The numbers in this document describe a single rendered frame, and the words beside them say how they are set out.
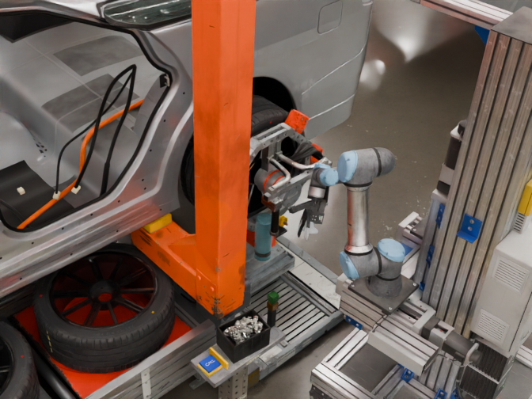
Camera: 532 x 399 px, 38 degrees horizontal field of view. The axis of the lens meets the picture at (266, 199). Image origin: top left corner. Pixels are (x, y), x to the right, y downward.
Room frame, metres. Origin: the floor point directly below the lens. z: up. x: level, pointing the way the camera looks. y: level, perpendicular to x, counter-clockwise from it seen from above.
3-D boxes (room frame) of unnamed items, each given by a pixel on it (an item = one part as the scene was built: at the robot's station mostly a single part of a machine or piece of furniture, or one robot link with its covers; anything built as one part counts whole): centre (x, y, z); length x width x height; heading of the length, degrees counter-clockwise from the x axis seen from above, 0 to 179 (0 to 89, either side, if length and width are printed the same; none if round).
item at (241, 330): (2.26, 0.06, 0.51); 0.20 x 0.14 x 0.13; 128
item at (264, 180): (2.93, -0.05, 0.85); 0.21 x 0.14 x 0.14; 45
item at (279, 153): (2.96, -0.16, 1.03); 0.19 x 0.18 x 0.11; 45
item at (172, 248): (2.68, 0.42, 0.69); 0.52 x 0.17 x 0.35; 45
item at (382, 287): (2.32, -0.53, 0.87); 0.15 x 0.15 x 0.10
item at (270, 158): (2.82, -0.02, 1.03); 0.19 x 0.18 x 0.11; 45
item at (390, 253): (2.32, -0.52, 0.98); 0.13 x 0.12 x 0.14; 108
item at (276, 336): (2.24, 0.08, 0.44); 0.43 x 0.17 x 0.03; 135
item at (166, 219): (2.80, 0.55, 0.71); 0.14 x 0.14 x 0.05; 45
